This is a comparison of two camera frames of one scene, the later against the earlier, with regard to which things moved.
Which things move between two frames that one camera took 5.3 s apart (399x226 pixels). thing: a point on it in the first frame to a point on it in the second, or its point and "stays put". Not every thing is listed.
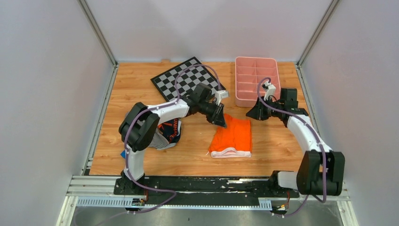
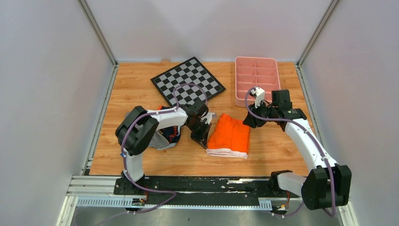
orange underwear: [234, 141] stays put
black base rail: [211, 190] stays put
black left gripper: [217, 117] to [202, 138]
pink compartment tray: [249, 71] stays put
